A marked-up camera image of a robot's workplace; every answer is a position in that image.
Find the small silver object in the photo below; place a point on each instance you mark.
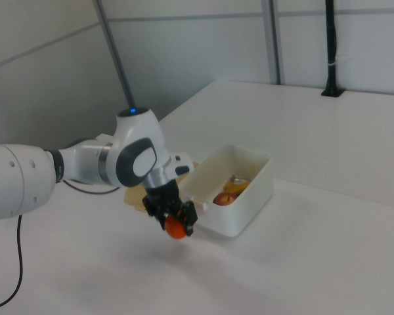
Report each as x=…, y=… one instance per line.
x=241, y=179

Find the yellow toy banana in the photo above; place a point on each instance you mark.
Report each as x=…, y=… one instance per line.
x=238, y=188

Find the orange toy fruit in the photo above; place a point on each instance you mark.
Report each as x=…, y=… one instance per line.
x=174, y=230

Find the grey slanted partition post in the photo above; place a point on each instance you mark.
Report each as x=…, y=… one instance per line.
x=116, y=55

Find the red toy apple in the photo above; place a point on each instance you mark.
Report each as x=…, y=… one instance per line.
x=226, y=199

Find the white plastic container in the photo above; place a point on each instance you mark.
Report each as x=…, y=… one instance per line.
x=243, y=210

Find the grey vertical partition post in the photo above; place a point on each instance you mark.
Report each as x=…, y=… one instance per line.
x=273, y=42

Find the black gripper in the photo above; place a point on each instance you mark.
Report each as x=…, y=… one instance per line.
x=162, y=198

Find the beige plastic lid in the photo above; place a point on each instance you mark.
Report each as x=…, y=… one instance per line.
x=133, y=197

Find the black pole with base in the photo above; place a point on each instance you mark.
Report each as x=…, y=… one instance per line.
x=331, y=49

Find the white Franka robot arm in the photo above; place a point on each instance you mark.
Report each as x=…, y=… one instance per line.
x=16, y=180

